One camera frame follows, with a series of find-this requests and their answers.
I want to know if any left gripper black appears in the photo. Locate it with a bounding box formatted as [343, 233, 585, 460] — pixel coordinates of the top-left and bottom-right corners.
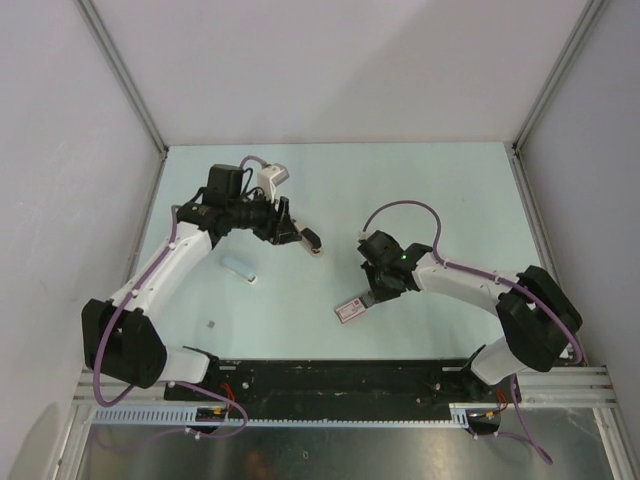
[228, 186, 302, 245]

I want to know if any beige black stapler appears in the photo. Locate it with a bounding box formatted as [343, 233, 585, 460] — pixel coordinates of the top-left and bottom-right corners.
[294, 220, 324, 257]

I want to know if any red white staple box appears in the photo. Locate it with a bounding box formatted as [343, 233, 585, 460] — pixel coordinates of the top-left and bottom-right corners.
[335, 293, 376, 324]

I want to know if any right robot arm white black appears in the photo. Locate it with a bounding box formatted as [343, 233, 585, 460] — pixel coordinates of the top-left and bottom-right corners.
[358, 230, 583, 401]

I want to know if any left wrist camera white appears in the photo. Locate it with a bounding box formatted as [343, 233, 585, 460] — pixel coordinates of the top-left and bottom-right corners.
[256, 164, 289, 203]

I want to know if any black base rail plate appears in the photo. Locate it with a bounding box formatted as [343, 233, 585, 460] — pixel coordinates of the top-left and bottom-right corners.
[164, 359, 520, 422]

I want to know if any aluminium frame rail front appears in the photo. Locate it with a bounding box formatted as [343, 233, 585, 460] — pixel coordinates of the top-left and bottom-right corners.
[72, 367, 617, 428]

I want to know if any left rear aluminium post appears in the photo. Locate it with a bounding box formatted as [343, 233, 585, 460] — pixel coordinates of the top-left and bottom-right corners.
[74, 0, 168, 158]

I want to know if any aluminium post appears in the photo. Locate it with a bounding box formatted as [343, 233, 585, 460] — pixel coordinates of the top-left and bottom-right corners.
[512, 0, 610, 155]
[74, 0, 168, 158]

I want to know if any right rear aluminium post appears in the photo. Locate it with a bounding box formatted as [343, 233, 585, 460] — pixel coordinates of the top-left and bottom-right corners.
[512, 0, 610, 155]

